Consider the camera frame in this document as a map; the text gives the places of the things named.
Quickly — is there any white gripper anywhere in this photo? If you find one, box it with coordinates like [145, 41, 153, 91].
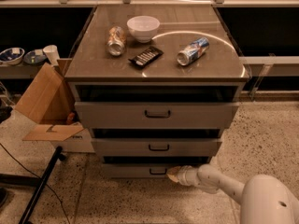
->
[166, 166, 200, 187]

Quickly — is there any grey bottom drawer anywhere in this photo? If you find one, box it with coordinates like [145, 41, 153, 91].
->
[101, 156, 211, 178]

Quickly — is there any grey drawer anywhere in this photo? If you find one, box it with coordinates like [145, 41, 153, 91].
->
[75, 102, 238, 129]
[92, 138, 222, 157]
[101, 156, 211, 178]

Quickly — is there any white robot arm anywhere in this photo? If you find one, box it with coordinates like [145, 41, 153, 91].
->
[167, 164, 299, 224]

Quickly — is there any grey middle drawer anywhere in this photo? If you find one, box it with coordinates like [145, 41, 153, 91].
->
[92, 138, 222, 157]

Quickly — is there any grey drawer cabinet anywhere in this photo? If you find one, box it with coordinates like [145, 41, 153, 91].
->
[64, 4, 251, 166]

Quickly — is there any grey top drawer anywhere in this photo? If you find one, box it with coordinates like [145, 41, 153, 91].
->
[75, 102, 238, 129]

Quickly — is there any blue soda can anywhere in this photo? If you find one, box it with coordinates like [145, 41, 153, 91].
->
[177, 37, 209, 66]

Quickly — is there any black metal stand leg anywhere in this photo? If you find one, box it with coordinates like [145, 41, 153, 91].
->
[0, 147, 65, 224]

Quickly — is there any open cardboard box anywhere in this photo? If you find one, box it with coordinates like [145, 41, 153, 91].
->
[15, 63, 94, 153]

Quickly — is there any white paper cup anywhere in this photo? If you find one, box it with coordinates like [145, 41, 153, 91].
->
[43, 45, 60, 65]

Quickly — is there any blue white bowl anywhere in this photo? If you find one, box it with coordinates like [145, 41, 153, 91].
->
[0, 48, 25, 65]

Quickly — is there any black floor cable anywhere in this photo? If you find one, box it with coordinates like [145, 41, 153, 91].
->
[0, 142, 72, 224]

